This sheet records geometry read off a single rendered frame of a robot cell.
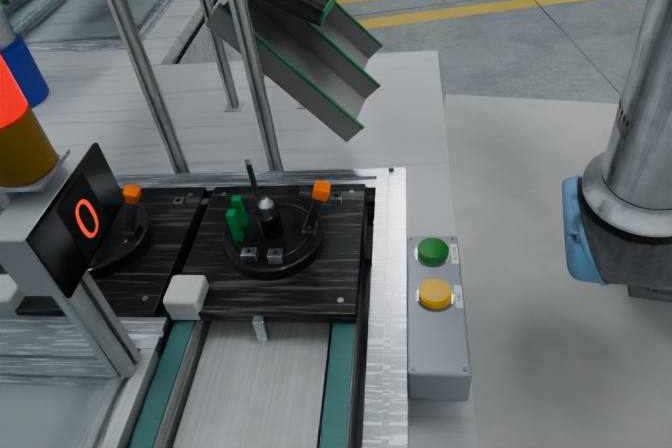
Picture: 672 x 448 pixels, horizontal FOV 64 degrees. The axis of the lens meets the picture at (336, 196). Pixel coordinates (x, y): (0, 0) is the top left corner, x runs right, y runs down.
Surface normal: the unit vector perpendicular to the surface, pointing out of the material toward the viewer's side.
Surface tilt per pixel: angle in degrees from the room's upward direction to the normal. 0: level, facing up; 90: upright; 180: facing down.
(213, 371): 0
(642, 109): 98
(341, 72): 90
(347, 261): 0
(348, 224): 0
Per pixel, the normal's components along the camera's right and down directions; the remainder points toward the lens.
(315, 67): 0.61, -0.45
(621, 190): -0.84, 0.50
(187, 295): -0.11, -0.74
